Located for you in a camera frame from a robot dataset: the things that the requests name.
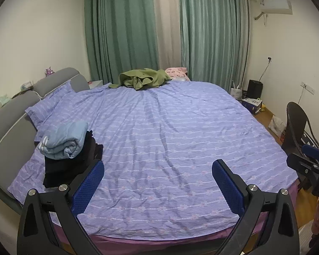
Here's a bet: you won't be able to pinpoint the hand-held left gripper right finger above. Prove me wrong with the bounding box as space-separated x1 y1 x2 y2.
212 159 300 255

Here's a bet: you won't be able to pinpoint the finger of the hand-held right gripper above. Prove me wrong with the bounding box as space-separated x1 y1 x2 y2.
286 153 319 178
302 144 319 163

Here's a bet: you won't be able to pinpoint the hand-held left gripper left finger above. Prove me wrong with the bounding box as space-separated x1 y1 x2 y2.
17 159 105 255

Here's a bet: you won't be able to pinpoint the light blue padded pants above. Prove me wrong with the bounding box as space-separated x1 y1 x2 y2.
38 121 89 160

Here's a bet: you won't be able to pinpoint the stack of dark clothes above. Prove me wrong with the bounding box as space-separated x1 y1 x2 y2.
43 130 104 189

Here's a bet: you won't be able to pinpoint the brown wicker chair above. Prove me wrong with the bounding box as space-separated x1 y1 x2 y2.
282 102 319 190

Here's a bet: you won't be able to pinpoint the white plastic bag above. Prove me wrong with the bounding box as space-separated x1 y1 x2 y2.
268 115 286 136

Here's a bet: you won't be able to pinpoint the blue and white box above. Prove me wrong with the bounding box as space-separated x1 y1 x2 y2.
242 98 263 115

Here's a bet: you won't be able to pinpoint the purple striped duvet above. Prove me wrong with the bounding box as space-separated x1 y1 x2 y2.
8 81 300 239

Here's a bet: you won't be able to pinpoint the purple bed sheet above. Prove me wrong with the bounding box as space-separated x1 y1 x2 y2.
50 212 299 255

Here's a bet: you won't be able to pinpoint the purple striped pillow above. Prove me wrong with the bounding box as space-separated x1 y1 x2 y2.
25 81 78 128

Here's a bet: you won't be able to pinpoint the white shopping bag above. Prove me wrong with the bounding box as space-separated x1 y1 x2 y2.
230 81 244 101

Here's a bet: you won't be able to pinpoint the grey upholstered headboard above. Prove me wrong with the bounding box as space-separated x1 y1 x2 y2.
0 68 90 204

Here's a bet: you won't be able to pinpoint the olive green jacket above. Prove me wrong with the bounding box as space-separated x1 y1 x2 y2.
108 68 171 91

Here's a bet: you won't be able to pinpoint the pink patterned pillow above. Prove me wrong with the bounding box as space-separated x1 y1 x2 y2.
165 67 190 82

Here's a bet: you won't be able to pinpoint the air conditioner pipe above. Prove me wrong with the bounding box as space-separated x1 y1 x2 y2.
253 12 268 26

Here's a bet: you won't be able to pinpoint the white air conditioner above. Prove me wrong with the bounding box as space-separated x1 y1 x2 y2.
259 0 293 15

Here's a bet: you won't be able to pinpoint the green curtain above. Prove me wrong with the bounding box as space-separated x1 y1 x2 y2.
84 0 160 83
178 0 252 89

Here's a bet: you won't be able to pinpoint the beige sheer curtain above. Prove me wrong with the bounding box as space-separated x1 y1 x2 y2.
151 0 182 71

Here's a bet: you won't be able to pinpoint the white wall outlet strip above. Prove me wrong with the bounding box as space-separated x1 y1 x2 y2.
301 82 316 94

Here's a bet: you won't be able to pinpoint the thin power cable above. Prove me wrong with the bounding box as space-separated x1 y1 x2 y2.
259 59 271 81

